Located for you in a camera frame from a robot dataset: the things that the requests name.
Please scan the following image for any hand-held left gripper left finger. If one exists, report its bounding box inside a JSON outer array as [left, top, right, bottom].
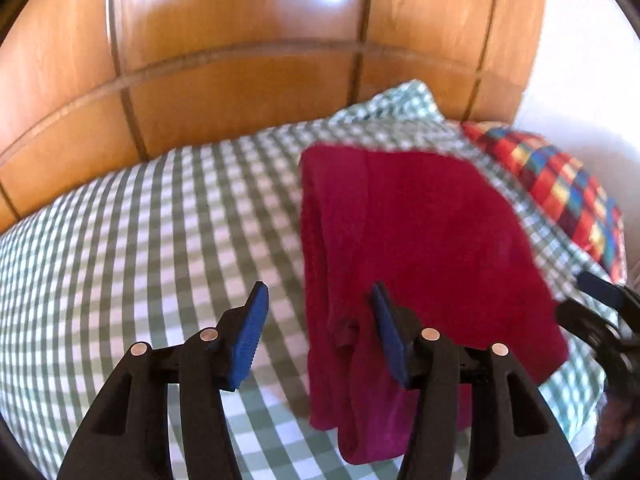
[[56, 281, 271, 480]]

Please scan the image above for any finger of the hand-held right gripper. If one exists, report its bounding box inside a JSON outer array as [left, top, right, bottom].
[[554, 299, 628, 357], [576, 270, 640, 313]]

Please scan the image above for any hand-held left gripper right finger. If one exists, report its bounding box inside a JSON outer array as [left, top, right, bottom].
[[369, 282, 584, 480]]

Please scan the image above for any dark red garment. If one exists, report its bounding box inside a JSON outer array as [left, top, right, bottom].
[[299, 144, 571, 466]]

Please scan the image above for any multicolour checkered pillow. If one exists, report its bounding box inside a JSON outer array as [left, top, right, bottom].
[[461, 121, 628, 281]]

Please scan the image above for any green checkered bed sheet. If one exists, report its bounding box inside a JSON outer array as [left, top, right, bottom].
[[0, 119, 621, 480]]

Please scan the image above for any green checkered pillow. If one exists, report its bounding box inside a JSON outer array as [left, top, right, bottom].
[[327, 79, 481, 158]]

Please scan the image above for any wooden panelled wardrobe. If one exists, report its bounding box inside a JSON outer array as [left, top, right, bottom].
[[0, 0, 548, 233]]

